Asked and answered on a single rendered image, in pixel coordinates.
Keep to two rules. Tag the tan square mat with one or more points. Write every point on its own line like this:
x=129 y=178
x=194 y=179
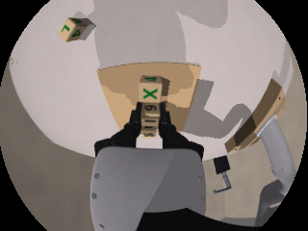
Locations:
x=120 y=85

